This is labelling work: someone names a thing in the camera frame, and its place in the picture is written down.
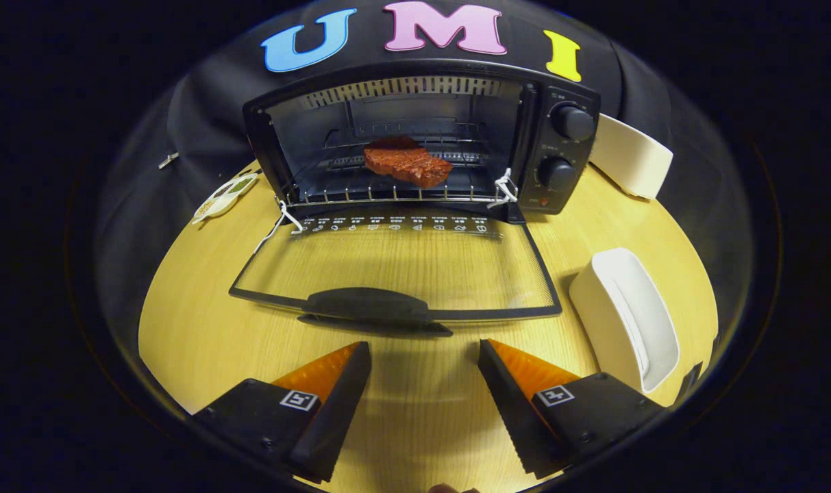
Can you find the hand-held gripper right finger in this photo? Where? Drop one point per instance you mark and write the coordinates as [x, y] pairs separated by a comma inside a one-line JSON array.
[[510, 418]]

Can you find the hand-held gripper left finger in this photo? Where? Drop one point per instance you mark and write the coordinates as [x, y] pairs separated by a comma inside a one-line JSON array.
[[340, 418]]

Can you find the red meat slice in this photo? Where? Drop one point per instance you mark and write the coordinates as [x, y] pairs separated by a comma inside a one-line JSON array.
[[408, 164]]

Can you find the black toaster oven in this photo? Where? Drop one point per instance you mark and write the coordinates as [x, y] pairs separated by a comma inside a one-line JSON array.
[[559, 147]]

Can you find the white toaster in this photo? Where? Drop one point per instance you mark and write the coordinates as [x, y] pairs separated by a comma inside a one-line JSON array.
[[631, 157]]

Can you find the white ridged tray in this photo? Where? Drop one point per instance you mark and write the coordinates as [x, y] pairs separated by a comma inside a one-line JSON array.
[[607, 308]]

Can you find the dark angular object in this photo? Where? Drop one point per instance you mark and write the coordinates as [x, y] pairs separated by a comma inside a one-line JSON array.
[[692, 380]]

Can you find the white divided seasoning dish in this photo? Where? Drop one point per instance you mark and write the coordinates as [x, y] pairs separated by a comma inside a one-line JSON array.
[[223, 198]]

